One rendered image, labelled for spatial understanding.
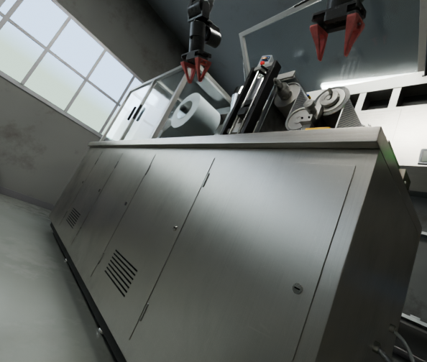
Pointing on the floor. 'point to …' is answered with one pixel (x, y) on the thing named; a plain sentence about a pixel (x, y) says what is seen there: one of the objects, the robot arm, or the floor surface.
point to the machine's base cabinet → (239, 252)
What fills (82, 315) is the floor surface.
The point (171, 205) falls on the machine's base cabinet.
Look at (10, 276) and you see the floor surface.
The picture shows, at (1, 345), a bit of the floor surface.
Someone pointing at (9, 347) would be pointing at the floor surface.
